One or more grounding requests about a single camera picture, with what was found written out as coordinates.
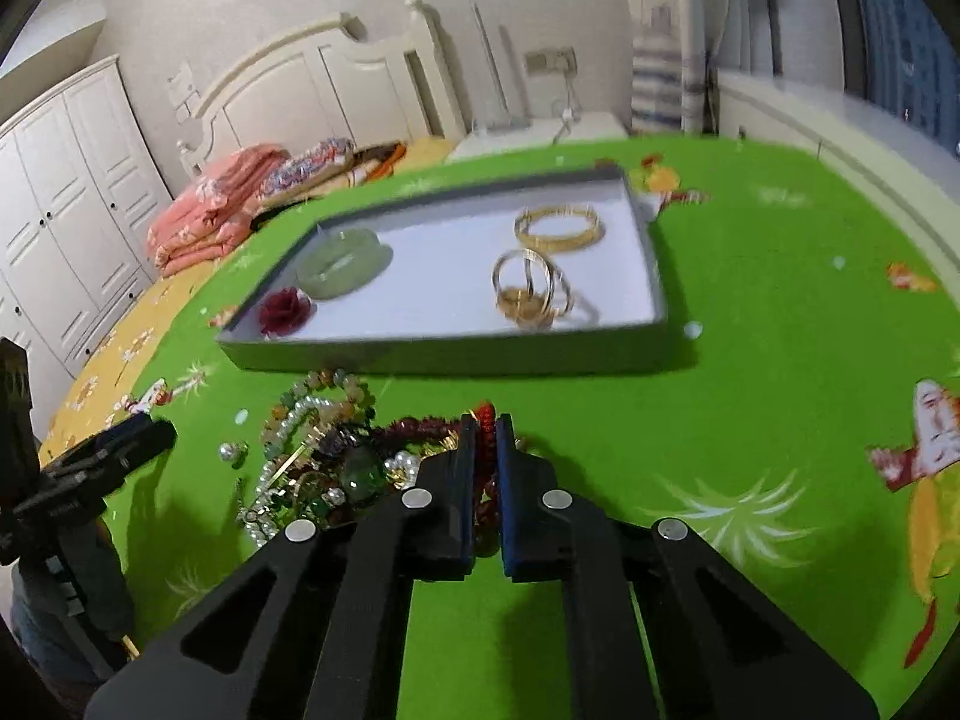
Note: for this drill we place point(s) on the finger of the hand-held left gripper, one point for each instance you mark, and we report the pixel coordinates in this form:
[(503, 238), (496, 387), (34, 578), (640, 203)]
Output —
[(120, 450)]

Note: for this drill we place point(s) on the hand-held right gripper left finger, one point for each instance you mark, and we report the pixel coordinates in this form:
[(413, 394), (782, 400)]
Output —
[(450, 499)]

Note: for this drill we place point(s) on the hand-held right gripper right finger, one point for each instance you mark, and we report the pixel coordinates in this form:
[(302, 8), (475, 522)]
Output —
[(507, 499)]

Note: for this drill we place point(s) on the small pearl earring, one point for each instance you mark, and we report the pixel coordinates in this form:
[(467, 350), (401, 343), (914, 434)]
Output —
[(232, 453)]

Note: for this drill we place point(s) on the grey shallow tray box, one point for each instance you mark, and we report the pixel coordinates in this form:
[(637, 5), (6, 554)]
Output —
[(450, 277)]

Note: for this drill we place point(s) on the yellow flowered bed sheet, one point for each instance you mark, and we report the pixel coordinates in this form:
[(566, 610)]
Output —
[(120, 345)]

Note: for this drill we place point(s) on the cluster of gold rings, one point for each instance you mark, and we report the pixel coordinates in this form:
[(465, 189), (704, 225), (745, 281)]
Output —
[(525, 307)]

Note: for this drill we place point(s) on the dark red rose brooch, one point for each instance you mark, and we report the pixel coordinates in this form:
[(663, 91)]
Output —
[(285, 310)]

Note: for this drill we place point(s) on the pink folded quilt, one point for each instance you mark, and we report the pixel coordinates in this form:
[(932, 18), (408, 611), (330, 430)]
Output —
[(206, 217)]

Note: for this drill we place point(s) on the white wardrobe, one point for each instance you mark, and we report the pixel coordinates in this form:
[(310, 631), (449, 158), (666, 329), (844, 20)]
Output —
[(67, 202)]

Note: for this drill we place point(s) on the pale green jade bangle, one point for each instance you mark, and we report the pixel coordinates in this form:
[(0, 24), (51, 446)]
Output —
[(315, 283)]

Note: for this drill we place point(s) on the gold bangle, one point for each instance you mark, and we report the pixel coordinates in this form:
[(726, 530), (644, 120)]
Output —
[(559, 241)]

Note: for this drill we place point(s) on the embroidered patterned pillow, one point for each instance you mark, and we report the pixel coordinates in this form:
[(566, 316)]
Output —
[(307, 165)]

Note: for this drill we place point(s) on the orange and black folded blanket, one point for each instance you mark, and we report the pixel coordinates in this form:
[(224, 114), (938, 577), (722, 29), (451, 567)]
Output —
[(379, 161)]

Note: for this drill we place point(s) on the white bedside table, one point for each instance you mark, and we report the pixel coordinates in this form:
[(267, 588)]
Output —
[(525, 139)]

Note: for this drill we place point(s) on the white slim desk lamp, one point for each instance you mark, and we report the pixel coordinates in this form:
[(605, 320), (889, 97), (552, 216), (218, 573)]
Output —
[(495, 120)]

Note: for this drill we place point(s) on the cream bed headboard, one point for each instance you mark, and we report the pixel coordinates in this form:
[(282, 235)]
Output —
[(300, 82)]

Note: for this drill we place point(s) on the boat print curtain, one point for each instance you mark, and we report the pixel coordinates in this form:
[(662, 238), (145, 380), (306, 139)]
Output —
[(660, 75)]

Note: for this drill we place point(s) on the dark framed window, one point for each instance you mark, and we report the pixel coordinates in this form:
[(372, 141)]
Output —
[(900, 45)]

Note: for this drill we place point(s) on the white paper wall note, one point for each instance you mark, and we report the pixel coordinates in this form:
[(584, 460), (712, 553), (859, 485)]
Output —
[(181, 94)]

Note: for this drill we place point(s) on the wall socket plate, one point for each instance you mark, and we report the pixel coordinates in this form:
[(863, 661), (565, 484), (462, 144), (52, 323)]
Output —
[(550, 60)]

